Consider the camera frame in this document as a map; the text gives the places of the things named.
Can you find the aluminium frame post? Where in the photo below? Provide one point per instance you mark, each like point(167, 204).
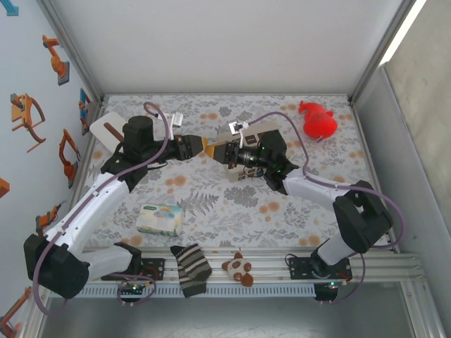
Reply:
point(70, 49)
point(384, 45)

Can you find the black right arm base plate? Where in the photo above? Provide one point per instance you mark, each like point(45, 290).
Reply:
point(299, 269)

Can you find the striped dark sock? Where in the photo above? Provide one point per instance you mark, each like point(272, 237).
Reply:
point(190, 271)

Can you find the aluminium rail frame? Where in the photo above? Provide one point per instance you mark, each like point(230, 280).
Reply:
point(267, 267)

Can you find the orange block sticker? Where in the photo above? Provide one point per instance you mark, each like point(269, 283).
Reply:
point(3, 187)

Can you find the white tissue box brown slot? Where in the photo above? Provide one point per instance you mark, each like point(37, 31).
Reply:
point(102, 126)

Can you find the small control board with LEDs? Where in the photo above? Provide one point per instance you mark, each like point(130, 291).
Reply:
point(133, 288)
point(326, 294)

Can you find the blue orange post sticker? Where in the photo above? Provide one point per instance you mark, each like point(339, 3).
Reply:
point(84, 109)

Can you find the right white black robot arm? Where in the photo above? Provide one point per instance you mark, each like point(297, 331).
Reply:
point(310, 186)

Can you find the red soft toy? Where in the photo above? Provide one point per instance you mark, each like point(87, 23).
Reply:
point(319, 123)

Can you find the pastel tissue pack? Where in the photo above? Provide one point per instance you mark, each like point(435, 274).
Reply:
point(160, 218)

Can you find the brown white panda plush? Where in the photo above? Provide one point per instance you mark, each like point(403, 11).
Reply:
point(236, 269)

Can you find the beige box with brown squares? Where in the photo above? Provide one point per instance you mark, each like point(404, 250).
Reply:
point(262, 127)

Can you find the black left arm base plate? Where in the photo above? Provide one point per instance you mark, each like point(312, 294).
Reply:
point(156, 269)

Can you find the orange gripper sticker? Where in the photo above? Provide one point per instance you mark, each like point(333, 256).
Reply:
point(23, 112)

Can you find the blue wall sticker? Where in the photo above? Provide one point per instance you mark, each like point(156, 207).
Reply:
point(12, 8)

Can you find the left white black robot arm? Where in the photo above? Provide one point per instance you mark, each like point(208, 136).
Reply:
point(88, 204)

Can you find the floral table mat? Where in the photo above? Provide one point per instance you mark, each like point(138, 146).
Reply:
point(218, 211)

